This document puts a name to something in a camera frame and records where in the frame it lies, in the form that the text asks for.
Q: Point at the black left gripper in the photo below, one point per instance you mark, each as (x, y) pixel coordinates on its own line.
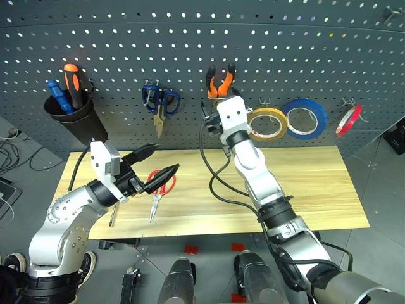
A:
(128, 185)

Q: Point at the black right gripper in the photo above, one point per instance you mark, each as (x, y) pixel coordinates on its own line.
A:
(212, 126)

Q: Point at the orange and black pliers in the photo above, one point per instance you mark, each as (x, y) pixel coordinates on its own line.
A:
(226, 84)

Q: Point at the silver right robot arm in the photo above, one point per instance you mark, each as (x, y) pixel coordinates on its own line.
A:
(262, 180)

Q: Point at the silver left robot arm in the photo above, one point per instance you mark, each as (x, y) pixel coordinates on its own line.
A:
(63, 218)

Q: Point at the silver metal pegboard hook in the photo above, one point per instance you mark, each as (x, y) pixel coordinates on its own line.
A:
(392, 14)
(265, 101)
(348, 102)
(311, 114)
(148, 95)

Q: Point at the yellow tape roll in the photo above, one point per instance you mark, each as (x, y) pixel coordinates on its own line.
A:
(269, 136)

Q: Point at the dark grey perforated pegboard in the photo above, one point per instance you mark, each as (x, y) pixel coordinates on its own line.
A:
(202, 41)

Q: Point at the red floor tape marker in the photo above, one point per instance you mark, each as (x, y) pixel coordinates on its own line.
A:
(191, 250)
(238, 247)
(238, 298)

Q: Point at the blue tape roll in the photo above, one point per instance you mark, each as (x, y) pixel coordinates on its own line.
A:
(321, 111)

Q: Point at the red tape roll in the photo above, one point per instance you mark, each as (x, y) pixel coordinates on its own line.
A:
(357, 115)

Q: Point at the thin dark metal tool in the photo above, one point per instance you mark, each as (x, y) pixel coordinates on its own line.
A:
(112, 217)

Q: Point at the black plastic tool cup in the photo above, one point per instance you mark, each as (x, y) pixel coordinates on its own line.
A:
(83, 126)

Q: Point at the orange and black screwdriver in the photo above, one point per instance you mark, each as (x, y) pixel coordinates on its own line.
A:
(72, 82)

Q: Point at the dark rounded robot shape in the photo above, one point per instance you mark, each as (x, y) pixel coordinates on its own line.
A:
(256, 278)
(177, 282)

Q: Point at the black box on castor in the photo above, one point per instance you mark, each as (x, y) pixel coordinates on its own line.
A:
(131, 286)

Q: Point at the dark flat floor device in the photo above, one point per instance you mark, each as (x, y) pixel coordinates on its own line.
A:
(8, 193)

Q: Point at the black crate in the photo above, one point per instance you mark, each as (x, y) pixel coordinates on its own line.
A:
(395, 137)

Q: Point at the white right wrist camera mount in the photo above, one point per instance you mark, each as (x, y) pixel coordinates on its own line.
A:
(232, 112)

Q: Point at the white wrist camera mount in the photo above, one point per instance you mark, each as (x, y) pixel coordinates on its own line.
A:
(232, 112)
(99, 158)

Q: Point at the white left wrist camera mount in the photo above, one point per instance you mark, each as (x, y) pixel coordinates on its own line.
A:
(99, 158)

